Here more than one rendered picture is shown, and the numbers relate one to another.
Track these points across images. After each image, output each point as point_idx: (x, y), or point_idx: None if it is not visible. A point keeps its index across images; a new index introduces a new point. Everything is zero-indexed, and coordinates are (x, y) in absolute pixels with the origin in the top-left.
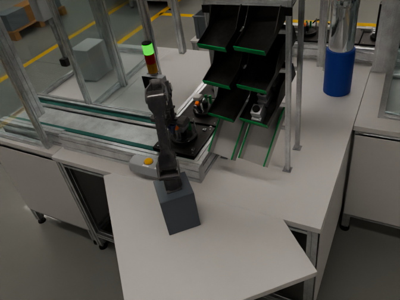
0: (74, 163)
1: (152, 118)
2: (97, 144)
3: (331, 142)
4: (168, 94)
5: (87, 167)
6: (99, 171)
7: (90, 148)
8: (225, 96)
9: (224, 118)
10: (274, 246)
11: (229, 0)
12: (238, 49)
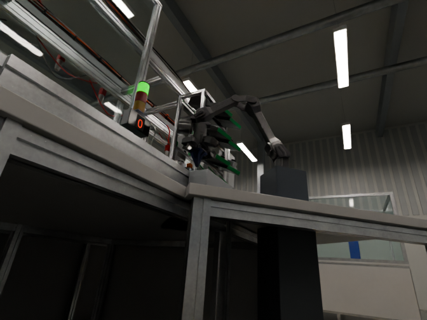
0: (105, 146)
1: (196, 138)
2: (137, 137)
3: None
4: (192, 128)
5: (140, 166)
6: (166, 180)
7: (114, 140)
8: None
9: (226, 160)
10: None
11: (213, 100)
12: (231, 120)
